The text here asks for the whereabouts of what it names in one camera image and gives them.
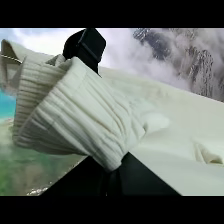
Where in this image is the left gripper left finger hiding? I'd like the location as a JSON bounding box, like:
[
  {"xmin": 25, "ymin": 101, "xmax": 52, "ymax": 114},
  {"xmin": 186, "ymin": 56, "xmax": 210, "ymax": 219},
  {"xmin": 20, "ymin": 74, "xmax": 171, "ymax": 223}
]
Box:
[{"xmin": 39, "ymin": 154, "xmax": 112, "ymax": 197}]

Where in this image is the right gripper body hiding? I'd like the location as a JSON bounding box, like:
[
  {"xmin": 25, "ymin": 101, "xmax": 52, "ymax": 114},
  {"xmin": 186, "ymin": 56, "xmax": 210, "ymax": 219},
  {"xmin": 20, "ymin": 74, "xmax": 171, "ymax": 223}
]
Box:
[{"xmin": 62, "ymin": 28, "xmax": 108, "ymax": 76}]

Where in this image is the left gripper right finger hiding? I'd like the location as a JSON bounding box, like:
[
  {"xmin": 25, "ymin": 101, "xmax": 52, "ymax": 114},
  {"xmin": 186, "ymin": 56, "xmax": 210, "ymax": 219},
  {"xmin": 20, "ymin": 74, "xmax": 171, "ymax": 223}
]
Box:
[{"xmin": 107, "ymin": 151, "xmax": 182, "ymax": 197}]

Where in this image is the cream long-sleeved garment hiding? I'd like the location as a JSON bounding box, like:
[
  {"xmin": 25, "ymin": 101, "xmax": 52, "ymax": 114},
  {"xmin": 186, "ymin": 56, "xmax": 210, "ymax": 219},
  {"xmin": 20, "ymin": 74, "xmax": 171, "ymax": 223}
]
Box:
[{"xmin": 0, "ymin": 38, "xmax": 224, "ymax": 197}]

